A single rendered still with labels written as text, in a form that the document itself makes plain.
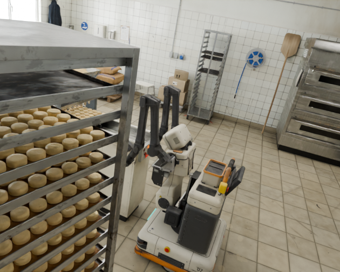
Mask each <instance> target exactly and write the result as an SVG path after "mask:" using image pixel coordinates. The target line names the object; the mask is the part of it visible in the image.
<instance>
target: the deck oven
mask: <svg viewBox="0 0 340 272"><path fill-rule="evenodd" d="M304 46H305V49H304V52H303V54H302V58H301V60H300V63H299V66H298V68H297V71H296V74H295V77H294V80H293V83H292V85H291V88H290V91H289V94H288V97H287V99H286V102H285V105H284V108H283V111H282V114H281V116H280V119H279V122H278V124H277V128H276V133H277V134H276V137H277V149H279V150H281V151H285V152H288V153H292V154H296V155H300V156H302V157H306V158H309V159H313V160H317V161H321V162H324V163H327V164H331V165H334V166H338V167H340V42H334V41H331V40H325V39H319V38H309V37H307V38H306V40H305V43H304ZM304 66H305V67H304ZM301 70H303V71H302V74H301V76H300V79H299V81H298V84H297V86H295V83H296V79H297V77H298V75H299V73H300V71H301Z"/></svg>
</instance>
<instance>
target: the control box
mask: <svg viewBox="0 0 340 272"><path fill-rule="evenodd" d="M148 145H150V140H149V141H148V142H147V143H145V145H144V148H143V149H142V150H140V151H139V155H138V162H142V161H143V160H144V159H145V158H146V155H148V154H146V155H144V154H145V152H146V153H147V149H148ZM144 149H145V151H144Z"/></svg>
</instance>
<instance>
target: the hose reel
mask: <svg viewBox="0 0 340 272"><path fill-rule="evenodd" d="M265 62H266V53H265V52H264V51H263V50H262V49H259V48H254V49H251V50H250V51H249V52H248V53H247V55H246V64H247V65H248V66H249V67H251V68H252V69H253V71H255V69H258V68H260V67H261V66H263V65H264V63H265ZM246 64H245V66H244V68H245V67H246ZM243 72H244V69H243V71H242V74H243ZM242 74H241V77H242ZM241 77H240V80H241ZM240 80H239V83H240ZM239 83H238V86H239ZM238 86H237V89H238ZM237 89H236V93H237ZM236 93H235V96H234V98H235V97H236Z"/></svg>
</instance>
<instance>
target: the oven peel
mask: <svg viewBox="0 0 340 272"><path fill-rule="evenodd" d="M300 40H301V36H300V35H296V34H293V33H286V34H285V37H284V40H283V43H282V47H281V52H282V54H283V55H284V56H285V61H284V64H283V68H282V71H281V74H280V77H279V80H278V83H277V87H276V90H275V93H274V96H273V99H272V102H271V106H270V109H269V112H268V115H267V118H266V121H265V123H264V127H263V130H262V134H263V131H264V128H265V126H266V123H267V120H268V117H269V113H270V110H271V107H272V105H273V102H274V99H275V96H276V92H277V89H278V86H279V83H280V80H281V77H282V73H283V70H284V66H285V63H286V61H287V58H288V57H290V56H292V55H294V54H295V53H296V52H297V49H298V46H299V43H300Z"/></svg>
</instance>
